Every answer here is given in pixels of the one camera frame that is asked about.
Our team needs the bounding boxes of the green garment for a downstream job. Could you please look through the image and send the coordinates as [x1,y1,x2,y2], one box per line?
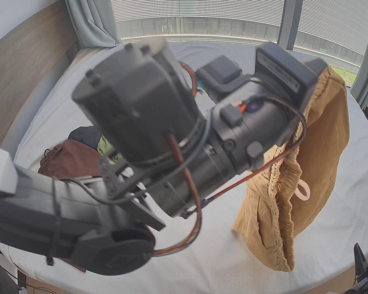
[95,135,121,162]

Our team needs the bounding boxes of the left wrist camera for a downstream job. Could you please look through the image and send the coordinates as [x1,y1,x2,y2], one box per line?
[196,55,252,103]

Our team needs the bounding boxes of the tan shorts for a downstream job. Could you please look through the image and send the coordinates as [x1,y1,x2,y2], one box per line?
[231,68,351,272]

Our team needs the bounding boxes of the window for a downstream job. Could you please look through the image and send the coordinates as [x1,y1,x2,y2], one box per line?
[106,0,368,88]

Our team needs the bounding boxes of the black garment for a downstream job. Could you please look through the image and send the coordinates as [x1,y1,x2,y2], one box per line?
[68,126,102,150]

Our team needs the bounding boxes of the brown garment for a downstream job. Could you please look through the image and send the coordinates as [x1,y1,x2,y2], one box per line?
[38,140,111,178]

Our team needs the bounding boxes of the bed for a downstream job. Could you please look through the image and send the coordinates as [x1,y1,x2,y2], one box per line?
[0,0,368,294]

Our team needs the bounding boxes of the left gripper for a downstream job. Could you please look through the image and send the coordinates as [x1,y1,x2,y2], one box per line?
[202,42,329,177]

